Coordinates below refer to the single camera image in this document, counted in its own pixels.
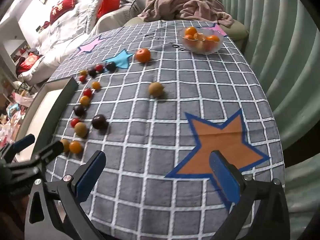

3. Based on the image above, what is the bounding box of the red printed cushion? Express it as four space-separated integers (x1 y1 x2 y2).
16 54 40 74

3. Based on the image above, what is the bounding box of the pink brown blanket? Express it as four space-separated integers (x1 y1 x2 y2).
138 0 235 28

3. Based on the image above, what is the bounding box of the clear plastic fruit bowl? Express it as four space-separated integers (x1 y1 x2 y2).
181 27 223 54

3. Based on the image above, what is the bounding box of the large dark purple plum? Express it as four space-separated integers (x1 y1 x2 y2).
91 114 107 130

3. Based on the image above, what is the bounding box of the beige sofa cover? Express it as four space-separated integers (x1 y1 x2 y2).
87 2 140 35

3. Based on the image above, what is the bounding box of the pile of colourful clutter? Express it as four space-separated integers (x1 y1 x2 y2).
0 80 34 145

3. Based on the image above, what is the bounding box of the orange tangerine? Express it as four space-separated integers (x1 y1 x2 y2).
135 48 152 63

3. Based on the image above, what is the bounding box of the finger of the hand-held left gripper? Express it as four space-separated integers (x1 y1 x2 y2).
0 134 35 160
31 141 64 168

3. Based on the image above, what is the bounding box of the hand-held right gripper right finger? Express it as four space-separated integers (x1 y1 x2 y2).
209 150 290 240

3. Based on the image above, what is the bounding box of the large red printed pillow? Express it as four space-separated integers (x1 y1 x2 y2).
49 0 77 23

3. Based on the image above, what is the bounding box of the dark framed white tray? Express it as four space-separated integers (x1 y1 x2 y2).
15 76 79 155

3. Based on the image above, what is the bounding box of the white bed duvet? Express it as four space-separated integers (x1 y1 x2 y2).
17 2 100 85

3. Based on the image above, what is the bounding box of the grey checkered star tablecloth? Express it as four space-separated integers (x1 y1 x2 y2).
46 20 285 240

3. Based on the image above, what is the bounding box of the striped white pillow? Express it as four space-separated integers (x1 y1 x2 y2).
85 0 105 34

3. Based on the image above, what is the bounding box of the light green curtain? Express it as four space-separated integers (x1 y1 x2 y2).
207 0 320 240

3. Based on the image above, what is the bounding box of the brown round fruit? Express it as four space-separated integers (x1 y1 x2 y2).
74 122 89 138
149 81 165 97

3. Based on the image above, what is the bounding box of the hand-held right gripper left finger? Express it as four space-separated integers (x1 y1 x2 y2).
24 151 107 240

